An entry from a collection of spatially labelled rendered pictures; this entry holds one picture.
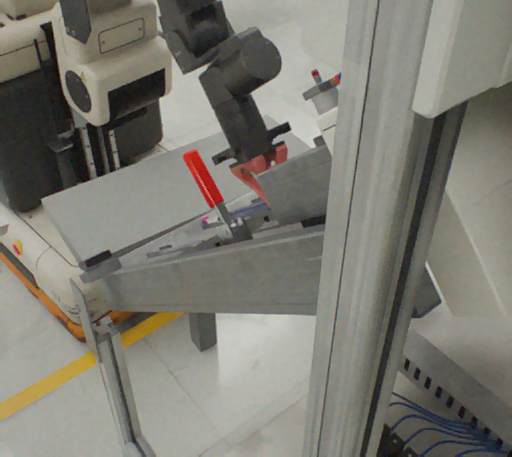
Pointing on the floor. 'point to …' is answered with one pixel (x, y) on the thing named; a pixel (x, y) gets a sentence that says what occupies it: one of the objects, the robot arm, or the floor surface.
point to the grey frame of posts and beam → (379, 359)
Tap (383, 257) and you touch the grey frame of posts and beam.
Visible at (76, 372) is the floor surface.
